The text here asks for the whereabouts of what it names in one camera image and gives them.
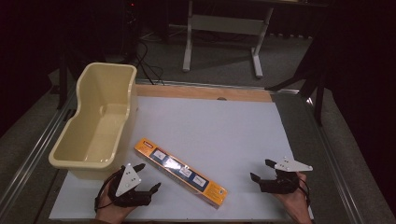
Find black floor cables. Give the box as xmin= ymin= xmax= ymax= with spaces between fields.
xmin=134 ymin=39 xmax=166 ymax=86

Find person's left hand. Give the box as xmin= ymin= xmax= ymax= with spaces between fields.
xmin=94 ymin=185 xmax=138 ymax=224

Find black metal stand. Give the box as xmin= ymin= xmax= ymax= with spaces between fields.
xmin=56 ymin=46 xmax=82 ymax=110

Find person's right hand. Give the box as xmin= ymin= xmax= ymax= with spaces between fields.
xmin=274 ymin=172 xmax=313 ymax=224

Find white metal desk frame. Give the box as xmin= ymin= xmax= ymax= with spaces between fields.
xmin=181 ymin=0 xmax=276 ymax=79

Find cream plastic tub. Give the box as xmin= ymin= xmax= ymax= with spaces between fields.
xmin=48 ymin=62 xmax=138 ymax=181

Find white table mat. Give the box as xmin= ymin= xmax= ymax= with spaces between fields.
xmin=49 ymin=95 xmax=314 ymax=223

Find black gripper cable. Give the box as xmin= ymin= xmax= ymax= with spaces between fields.
xmin=298 ymin=177 xmax=312 ymax=207
xmin=93 ymin=170 xmax=123 ymax=213

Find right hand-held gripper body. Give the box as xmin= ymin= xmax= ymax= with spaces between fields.
xmin=259 ymin=156 xmax=314 ymax=195

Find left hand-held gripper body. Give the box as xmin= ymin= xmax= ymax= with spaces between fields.
xmin=106 ymin=163 xmax=153 ymax=209

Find long orange box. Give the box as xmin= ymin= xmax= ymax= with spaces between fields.
xmin=134 ymin=137 xmax=229 ymax=210

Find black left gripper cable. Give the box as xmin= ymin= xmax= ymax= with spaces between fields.
xmin=93 ymin=170 xmax=123 ymax=213

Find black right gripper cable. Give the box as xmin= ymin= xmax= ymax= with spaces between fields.
xmin=298 ymin=177 xmax=312 ymax=207

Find dark equipment tower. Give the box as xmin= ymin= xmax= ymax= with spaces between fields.
xmin=121 ymin=0 xmax=142 ymax=63

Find aluminium frame rail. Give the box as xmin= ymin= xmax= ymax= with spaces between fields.
xmin=0 ymin=89 xmax=78 ymax=217
xmin=135 ymin=78 xmax=301 ymax=95
xmin=305 ymin=95 xmax=366 ymax=224

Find black stand legs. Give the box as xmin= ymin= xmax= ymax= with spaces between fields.
xmin=264 ymin=31 xmax=332 ymax=127

